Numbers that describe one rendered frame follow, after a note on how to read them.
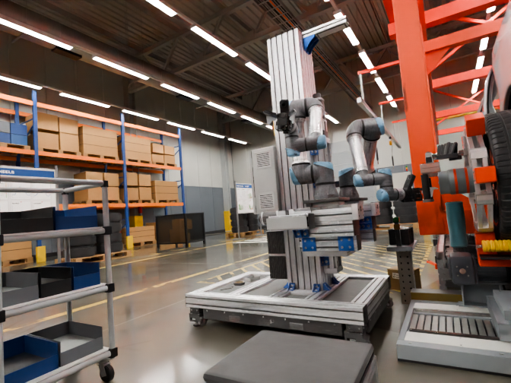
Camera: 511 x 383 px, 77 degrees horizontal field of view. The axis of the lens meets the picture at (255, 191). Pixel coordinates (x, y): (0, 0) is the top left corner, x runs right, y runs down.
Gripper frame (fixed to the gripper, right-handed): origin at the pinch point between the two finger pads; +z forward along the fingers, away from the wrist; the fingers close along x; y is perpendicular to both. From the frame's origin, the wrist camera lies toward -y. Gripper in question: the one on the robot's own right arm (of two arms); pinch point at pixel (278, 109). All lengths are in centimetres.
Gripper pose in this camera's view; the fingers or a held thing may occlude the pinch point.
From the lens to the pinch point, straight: 154.2
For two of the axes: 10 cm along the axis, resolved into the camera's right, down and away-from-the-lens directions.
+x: -9.5, -0.4, 3.0
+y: -0.5, 10.0, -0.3
